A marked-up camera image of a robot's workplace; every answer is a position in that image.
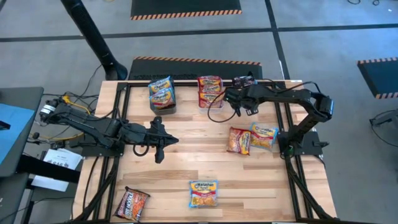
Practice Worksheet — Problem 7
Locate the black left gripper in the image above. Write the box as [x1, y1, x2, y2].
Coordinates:
[132, 116, 180, 164]

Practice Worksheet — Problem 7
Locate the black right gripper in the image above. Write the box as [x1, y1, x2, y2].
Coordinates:
[231, 85, 261, 118]

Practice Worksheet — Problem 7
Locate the black fire noodle packet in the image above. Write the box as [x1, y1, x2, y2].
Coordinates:
[113, 185, 151, 222]
[232, 75, 258, 89]

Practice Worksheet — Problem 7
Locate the clear plastic bin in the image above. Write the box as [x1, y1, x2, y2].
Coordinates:
[231, 77, 262, 115]
[195, 77, 225, 114]

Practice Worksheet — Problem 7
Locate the dark plastic bin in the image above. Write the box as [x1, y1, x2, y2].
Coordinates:
[148, 79, 178, 116]

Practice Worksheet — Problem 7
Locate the black mat striped edge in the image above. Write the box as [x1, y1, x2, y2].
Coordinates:
[356, 57, 398, 100]
[128, 56, 264, 82]
[129, 0, 243, 21]

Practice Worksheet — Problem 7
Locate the white paper sheet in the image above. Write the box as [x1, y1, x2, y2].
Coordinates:
[30, 148, 84, 192]

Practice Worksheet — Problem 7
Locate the black stand beam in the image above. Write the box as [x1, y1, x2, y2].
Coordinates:
[16, 154, 81, 184]

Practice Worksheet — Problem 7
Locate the black ribbed pole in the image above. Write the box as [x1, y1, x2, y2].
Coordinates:
[60, 0, 129, 81]

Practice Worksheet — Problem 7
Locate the dark grey side desk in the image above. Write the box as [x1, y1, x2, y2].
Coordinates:
[0, 86, 45, 178]

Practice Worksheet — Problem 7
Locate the blue desk panel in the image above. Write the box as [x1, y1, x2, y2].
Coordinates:
[0, 103, 35, 166]

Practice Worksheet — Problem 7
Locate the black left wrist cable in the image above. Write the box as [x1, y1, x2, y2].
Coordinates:
[132, 141, 153, 157]

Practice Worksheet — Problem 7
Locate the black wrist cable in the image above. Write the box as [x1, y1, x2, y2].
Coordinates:
[132, 141, 153, 157]
[207, 93, 240, 124]

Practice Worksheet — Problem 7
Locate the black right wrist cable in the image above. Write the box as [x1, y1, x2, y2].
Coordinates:
[207, 93, 240, 124]

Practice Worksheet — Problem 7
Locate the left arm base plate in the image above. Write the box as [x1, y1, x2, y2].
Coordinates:
[70, 133, 127, 158]

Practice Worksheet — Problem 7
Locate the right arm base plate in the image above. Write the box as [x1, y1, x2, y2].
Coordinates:
[276, 130, 330, 156]

